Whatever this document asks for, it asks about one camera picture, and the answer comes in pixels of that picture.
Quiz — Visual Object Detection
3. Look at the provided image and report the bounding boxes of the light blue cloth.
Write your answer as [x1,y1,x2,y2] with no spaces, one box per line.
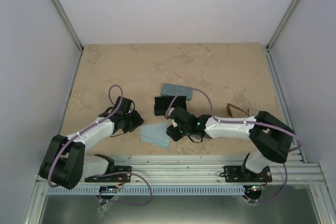
[140,123,170,148]

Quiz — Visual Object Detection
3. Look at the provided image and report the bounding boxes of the black glasses case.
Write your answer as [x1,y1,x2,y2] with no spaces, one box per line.
[154,96,187,116]

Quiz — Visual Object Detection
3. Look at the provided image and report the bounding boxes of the blue-grey glasses case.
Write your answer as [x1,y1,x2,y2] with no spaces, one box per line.
[160,83,193,101]

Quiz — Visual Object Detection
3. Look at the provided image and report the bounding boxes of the brown frame sunglasses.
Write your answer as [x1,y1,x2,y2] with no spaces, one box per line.
[226,103,249,118]

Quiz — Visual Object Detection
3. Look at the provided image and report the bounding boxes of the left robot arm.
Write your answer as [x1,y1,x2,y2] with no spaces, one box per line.
[39,97,144,189]

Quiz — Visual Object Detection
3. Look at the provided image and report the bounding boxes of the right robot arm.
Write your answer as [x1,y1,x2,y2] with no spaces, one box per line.
[165,107,294,182]

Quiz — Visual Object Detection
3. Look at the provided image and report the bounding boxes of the clear plastic wrap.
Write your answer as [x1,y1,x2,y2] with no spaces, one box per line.
[97,203,111,219]

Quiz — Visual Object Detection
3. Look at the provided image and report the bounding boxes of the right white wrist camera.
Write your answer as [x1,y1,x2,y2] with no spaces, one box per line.
[164,108,177,127]

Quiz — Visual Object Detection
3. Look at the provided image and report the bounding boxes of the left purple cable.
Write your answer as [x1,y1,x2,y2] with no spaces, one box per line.
[47,84,124,188]

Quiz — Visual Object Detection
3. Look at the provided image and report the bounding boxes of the aluminium rail frame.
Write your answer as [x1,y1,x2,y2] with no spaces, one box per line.
[25,154,335,223]

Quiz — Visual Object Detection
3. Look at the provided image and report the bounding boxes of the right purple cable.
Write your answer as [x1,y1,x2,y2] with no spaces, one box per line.
[167,87,304,204]

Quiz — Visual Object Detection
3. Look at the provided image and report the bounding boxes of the lower purple cable loop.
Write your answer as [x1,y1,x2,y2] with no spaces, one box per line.
[98,172,153,208]

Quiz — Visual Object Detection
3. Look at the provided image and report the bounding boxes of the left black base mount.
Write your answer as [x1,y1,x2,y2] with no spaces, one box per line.
[84,166,132,184]

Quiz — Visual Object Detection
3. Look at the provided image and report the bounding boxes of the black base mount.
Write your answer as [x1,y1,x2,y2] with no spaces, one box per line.
[219,166,272,183]
[84,166,132,184]

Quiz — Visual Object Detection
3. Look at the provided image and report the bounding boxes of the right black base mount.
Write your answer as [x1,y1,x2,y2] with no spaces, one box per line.
[219,166,272,183]

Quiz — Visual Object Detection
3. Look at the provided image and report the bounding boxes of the blue slotted cable duct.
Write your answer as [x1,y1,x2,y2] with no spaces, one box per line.
[47,185,245,196]

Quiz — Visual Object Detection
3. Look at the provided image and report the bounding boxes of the right aluminium corner post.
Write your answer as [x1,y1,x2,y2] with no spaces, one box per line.
[265,0,318,51]

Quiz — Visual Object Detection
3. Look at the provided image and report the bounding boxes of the aluminium corner post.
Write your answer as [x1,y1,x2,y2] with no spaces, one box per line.
[51,0,84,54]
[265,0,318,51]

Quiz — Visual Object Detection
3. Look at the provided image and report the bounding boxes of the left aluminium corner post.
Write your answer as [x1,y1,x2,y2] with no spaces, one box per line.
[51,0,84,54]

